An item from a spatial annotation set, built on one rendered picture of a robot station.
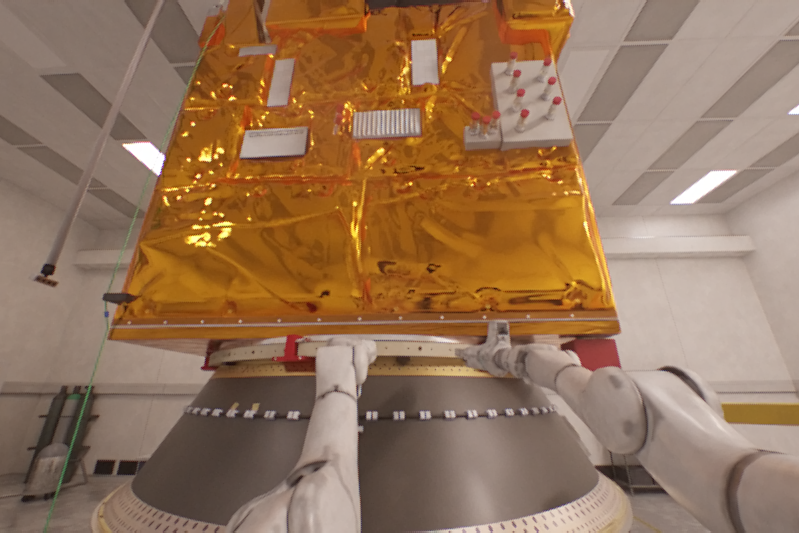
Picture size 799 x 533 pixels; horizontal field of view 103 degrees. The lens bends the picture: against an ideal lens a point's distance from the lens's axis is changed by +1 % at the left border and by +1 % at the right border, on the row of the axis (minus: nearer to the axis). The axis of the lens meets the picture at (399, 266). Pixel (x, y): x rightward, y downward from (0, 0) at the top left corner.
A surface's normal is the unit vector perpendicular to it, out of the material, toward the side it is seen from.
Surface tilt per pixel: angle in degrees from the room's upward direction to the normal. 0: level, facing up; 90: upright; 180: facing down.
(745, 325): 90
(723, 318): 90
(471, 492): 62
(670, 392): 41
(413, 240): 88
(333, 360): 48
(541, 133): 90
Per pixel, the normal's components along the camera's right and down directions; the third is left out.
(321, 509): 0.72, -0.66
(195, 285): -0.17, -0.21
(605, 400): -1.00, -0.07
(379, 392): 0.07, -0.75
